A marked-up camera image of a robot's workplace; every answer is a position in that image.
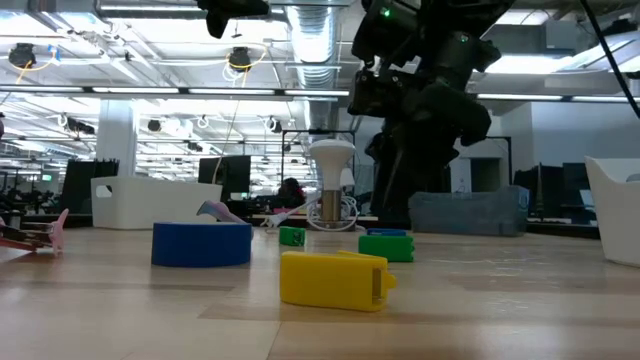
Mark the black ceiling camera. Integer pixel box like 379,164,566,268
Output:
8,42,37,69
228,46,254,71

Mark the yellow mini stapler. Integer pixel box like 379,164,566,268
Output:
279,249,399,314

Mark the pink staple remover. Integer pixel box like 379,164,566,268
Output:
0,208,70,257

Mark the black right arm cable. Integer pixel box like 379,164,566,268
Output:
579,0,640,121

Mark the white bulb table lamp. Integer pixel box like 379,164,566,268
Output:
308,138,357,232

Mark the white plastic bin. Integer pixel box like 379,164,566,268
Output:
584,155,640,269
90,174,224,231

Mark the black office partition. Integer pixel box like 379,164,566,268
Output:
62,158,120,215

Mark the person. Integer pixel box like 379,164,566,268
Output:
277,177,307,211

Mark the dark blue tape roll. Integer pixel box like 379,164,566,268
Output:
151,221,254,269

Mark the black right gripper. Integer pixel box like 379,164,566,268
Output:
372,34,501,224

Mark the purple staple remover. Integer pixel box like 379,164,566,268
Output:
196,199,251,226

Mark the white lamp power cord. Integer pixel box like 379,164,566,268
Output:
259,194,362,234

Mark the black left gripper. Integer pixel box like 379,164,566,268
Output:
196,0,271,40

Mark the green mini stapler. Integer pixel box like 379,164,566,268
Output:
278,225,307,247
358,233,416,264

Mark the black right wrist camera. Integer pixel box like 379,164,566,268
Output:
348,67,401,120

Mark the white ceiling light strip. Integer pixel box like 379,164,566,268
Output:
477,93,566,101
284,89,350,97
188,88,276,96
92,87,179,95
572,95,640,104
0,85,84,94

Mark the grey plastic bin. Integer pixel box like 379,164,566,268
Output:
408,185,530,237

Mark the silver ventilation duct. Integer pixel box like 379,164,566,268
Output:
285,0,347,132

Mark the black aluminium table frame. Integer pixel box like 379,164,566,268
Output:
0,212,601,240

